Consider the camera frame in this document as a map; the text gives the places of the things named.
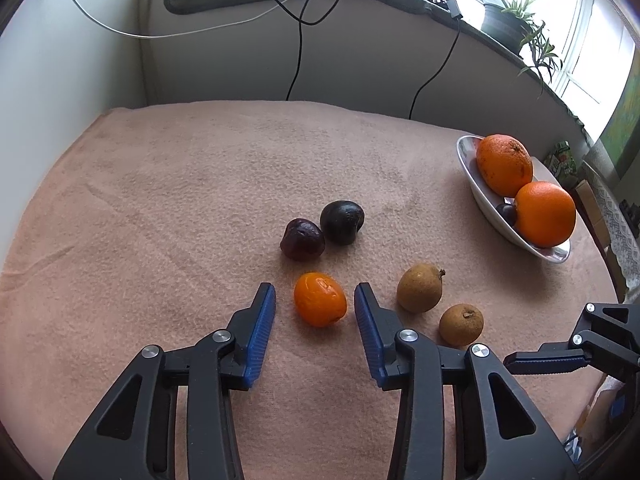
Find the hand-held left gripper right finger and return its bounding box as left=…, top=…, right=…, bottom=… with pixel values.
left=354, top=282, right=581, bottom=480

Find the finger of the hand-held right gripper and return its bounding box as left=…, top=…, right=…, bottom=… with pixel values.
left=504, top=302, right=640, bottom=376

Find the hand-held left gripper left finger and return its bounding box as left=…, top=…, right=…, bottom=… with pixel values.
left=52, top=282, right=277, bottom=480

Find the small orange kumquat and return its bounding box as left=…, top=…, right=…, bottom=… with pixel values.
left=293, top=272, right=348, bottom=329

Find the large orange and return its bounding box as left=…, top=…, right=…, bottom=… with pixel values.
left=475, top=134, right=534, bottom=198
left=513, top=181, right=577, bottom=248

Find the floral white plate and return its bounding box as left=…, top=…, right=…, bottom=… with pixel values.
left=456, top=135, right=572, bottom=264

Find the brown kiwi with stem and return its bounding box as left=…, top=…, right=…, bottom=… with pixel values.
left=396, top=263, right=447, bottom=314

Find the dark red plum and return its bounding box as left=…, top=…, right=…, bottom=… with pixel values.
left=279, top=218, right=326, bottom=262

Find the dark black plum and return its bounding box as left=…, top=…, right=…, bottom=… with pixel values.
left=320, top=200, right=365, bottom=246

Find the wooden chair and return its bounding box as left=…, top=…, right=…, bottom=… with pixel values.
left=581, top=159, right=640, bottom=283

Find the green printed bag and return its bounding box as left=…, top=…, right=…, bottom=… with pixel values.
left=544, top=140, right=582, bottom=182

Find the potted spider plant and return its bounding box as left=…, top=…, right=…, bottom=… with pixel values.
left=480, top=0, right=564, bottom=102

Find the white framed window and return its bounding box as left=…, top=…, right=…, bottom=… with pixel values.
left=385, top=0, right=640, bottom=136

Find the yellow green wall poster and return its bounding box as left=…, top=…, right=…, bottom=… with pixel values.
left=596, top=64, right=640, bottom=182

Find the black cable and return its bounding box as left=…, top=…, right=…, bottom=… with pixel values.
left=181, top=0, right=362, bottom=102
left=408, top=0, right=464, bottom=121

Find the white cable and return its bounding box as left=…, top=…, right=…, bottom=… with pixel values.
left=55, top=0, right=322, bottom=40

